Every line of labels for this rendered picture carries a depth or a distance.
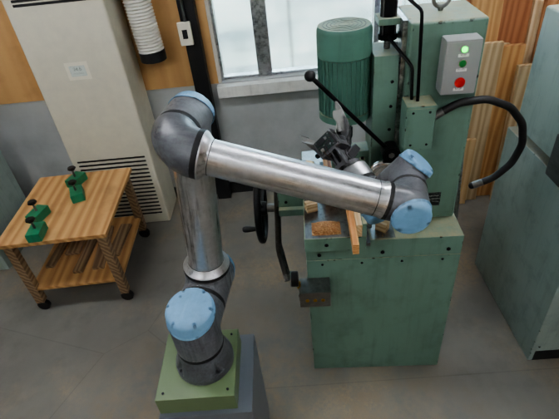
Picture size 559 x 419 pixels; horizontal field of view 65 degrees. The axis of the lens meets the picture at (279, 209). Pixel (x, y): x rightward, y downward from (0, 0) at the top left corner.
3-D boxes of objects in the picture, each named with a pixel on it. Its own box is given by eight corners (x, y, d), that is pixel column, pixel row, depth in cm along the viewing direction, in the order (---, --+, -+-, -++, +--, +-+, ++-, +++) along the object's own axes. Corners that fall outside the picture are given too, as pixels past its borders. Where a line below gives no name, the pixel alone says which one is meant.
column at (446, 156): (384, 186, 187) (396, 4, 144) (438, 184, 185) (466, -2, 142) (394, 219, 169) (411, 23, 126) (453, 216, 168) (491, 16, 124)
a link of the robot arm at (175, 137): (133, 130, 93) (444, 208, 94) (155, 105, 102) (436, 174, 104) (134, 174, 100) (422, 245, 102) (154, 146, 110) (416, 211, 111)
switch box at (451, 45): (434, 88, 137) (441, 35, 128) (467, 86, 137) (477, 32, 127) (440, 96, 132) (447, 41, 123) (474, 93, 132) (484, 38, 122)
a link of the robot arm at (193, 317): (169, 361, 137) (154, 325, 126) (185, 316, 150) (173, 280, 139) (216, 364, 134) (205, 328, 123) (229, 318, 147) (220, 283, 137)
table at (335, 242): (281, 164, 202) (279, 152, 198) (348, 159, 200) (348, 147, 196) (278, 254, 154) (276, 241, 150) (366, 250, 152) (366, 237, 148)
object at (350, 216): (336, 151, 195) (336, 143, 192) (341, 150, 194) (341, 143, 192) (353, 254, 142) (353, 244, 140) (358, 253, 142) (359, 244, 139)
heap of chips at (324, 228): (311, 223, 157) (311, 219, 155) (339, 221, 156) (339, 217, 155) (312, 235, 151) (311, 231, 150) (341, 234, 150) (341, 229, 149)
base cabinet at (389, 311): (310, 297, 247) (303, 194, 204) (416, 293, 242) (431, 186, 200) (313, 369, 211) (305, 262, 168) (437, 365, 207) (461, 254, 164)
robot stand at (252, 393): (269, 484, 173) (252, 411, 140) (194, 489, 174) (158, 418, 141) (269, 410, 197) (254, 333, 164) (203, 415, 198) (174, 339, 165)
